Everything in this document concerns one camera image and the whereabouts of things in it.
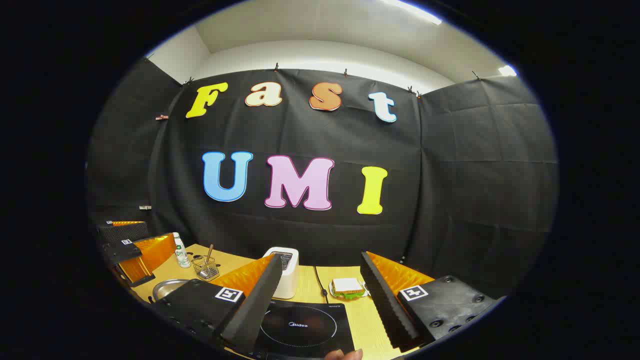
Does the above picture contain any sandwich with lettuce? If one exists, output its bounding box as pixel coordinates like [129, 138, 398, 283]
[331, 278, 366, 301]

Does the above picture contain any white toaster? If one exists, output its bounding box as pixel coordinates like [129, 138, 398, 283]
[262, 246, 300, 300]

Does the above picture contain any plastic bottle with green label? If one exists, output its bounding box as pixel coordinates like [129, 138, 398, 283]
[172, 232, 192, 269]

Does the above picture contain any wire mesh basket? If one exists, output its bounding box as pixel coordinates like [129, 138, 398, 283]
[191, 255, 221, 282]

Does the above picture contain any black induction cooktop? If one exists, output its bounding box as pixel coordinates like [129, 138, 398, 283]
[252, 299, 356, 360]

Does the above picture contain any steel pot with black handle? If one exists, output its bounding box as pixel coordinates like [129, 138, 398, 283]
[152, 279, 191, 302]

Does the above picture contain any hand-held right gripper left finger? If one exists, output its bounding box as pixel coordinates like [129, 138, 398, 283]
[150, 252, 284, 356]

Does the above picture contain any black power cable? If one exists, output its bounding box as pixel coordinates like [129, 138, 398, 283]
[313, 266, 330, 304]

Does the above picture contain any black backdrop cloth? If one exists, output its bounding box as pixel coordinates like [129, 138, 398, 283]
[86, 57, 559, 301]

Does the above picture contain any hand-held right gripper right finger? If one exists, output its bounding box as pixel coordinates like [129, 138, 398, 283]
[360, 251, 501, 353]

